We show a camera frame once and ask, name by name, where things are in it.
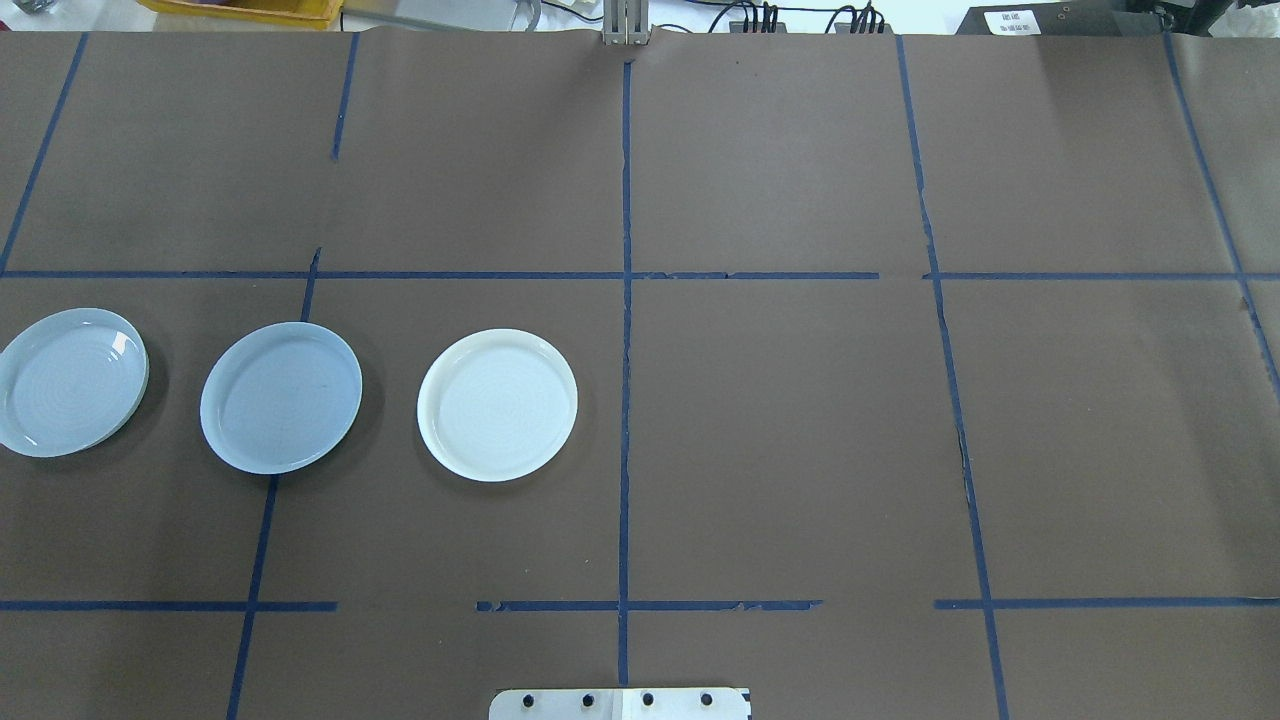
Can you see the white plate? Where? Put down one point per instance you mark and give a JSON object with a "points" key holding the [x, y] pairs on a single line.
{"points": [[497, 405]]}

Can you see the pale grey-blue plate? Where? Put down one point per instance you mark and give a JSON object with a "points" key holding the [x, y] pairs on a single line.
{"points": [[70, 385]]}

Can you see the blue plate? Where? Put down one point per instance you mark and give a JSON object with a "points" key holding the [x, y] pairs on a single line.
{"points": [[281, 398]]}

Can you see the white metal stand base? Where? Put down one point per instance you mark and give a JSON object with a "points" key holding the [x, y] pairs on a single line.
{"points": [[620, 705]]}

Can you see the grey flat board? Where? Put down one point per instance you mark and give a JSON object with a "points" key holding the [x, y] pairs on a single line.
{"points": [[440, 14]]}

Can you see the yellow plastic bin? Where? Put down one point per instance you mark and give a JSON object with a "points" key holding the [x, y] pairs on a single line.
{"points": [[240, 10]]}

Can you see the black box with white label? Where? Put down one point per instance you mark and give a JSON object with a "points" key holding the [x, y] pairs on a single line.
{"points": [[1090, 20]]}

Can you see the grey metal post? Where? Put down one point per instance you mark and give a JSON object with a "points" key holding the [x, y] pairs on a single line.
{"points": [[625, 25]]}

